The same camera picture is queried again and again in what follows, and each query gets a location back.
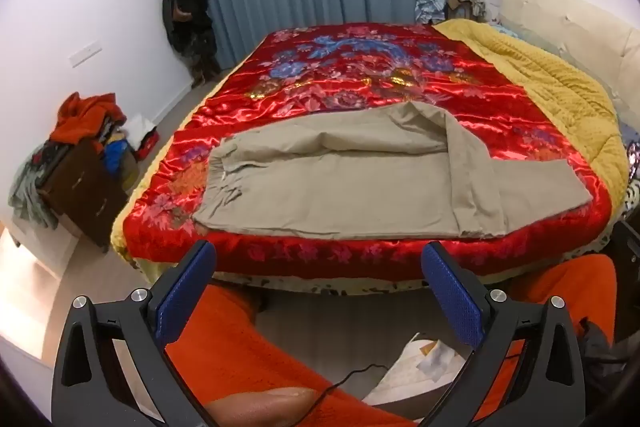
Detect person's left hand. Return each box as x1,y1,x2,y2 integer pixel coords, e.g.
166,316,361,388
206,386,321,427

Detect yellow quilt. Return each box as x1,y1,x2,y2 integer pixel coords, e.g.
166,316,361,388
432,19,631,212

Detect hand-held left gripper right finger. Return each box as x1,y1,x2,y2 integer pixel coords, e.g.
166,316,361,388
420,241,587,427

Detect dark grey cloth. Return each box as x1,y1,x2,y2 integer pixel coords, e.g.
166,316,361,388
575,317,640,380

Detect white wall plate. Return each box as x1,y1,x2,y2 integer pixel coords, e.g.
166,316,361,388
69,39,105,68

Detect person's right leg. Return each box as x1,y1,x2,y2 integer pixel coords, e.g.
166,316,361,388
505,254,618,343

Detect blue cloth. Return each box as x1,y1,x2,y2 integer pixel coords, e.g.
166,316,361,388
102,138,127,174

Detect black cable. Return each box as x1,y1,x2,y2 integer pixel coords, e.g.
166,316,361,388
295,363,385,427

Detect brown wooden cabinet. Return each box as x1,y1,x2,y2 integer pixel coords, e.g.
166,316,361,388
40,139,133,253

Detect orange trousers of operator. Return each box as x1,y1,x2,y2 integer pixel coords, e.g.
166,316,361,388
165,284,416,427

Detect cream padded headboard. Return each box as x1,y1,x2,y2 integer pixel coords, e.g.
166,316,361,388
500,0,640,138

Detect orange garment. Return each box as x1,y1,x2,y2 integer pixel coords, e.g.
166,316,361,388
49,92,126,145

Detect red floral satin blanket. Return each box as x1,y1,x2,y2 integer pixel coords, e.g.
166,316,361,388
112,23,613,280

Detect red box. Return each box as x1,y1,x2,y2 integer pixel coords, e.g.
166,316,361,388
127,114,162,160

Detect grey-green cloth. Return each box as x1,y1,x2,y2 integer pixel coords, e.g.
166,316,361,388
7,142,66,230

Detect beige pants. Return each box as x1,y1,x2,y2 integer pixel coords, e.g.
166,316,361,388
192,101,593,240

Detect cardboard box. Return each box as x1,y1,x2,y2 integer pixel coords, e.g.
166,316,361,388
446,0,473,22

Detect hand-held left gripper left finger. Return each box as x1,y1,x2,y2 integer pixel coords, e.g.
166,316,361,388
51,239,221,427

